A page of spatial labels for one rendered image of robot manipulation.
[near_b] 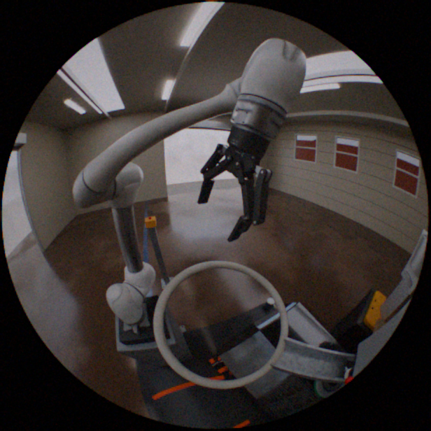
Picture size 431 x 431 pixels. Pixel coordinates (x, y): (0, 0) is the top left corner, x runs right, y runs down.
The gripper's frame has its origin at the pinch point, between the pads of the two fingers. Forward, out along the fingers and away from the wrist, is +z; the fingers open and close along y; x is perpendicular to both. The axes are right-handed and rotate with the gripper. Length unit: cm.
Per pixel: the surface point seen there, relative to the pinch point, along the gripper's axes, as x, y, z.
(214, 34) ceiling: 72, -211, -188
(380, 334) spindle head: 20, 68, -3
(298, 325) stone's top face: 40, 58, 47
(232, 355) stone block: 7, 49, 73
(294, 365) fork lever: 6, 55, 24
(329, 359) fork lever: 15, 67, 18
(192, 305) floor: 30, -5, 167
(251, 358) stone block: 11, 56, 63
